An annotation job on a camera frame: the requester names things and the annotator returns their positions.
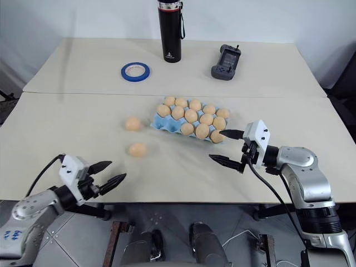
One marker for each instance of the rusty brown metal bar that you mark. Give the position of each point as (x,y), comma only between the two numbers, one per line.
(115,242)
(267,250)

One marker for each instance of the black thermos bottle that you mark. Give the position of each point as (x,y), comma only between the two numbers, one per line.
(170,30)

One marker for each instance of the blue tape roll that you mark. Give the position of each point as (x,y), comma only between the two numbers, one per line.
(130,76)

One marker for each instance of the black table leg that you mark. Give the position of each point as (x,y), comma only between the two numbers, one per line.
(274,212)

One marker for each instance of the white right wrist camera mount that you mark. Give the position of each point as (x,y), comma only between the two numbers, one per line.
(257,133)

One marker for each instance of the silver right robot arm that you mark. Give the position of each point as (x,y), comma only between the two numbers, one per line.
(301,162)

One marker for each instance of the grey handheld controller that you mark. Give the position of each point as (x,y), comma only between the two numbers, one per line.
(222,69)

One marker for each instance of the dark rounded robot leg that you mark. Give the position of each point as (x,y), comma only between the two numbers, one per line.
(144,247)
(207,244)

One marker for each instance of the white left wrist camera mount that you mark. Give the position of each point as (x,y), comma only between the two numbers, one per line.
(71,169)

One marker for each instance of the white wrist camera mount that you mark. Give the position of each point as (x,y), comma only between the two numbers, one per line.
(257,133)
(71,169)

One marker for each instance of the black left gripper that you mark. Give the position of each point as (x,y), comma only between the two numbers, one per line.
(88,187)

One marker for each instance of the black metal frame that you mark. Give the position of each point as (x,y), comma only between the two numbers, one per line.
(6,104)

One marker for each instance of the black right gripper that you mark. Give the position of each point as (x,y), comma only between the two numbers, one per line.
(250,155)

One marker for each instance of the blue egg carton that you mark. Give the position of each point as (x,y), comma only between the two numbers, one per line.
(162,123)

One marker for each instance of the brown egg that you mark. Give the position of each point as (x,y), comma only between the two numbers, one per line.
(223,113)
(133,123)
(170,101)
(216,137)
(137,150)
(206,119)
(187,129)
(195,104)
(202,131)
(163,110)
(178,113)
(181,102)
(219,123)
(209,109)
(191,116)

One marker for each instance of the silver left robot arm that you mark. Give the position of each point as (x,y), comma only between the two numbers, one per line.
(33,206)

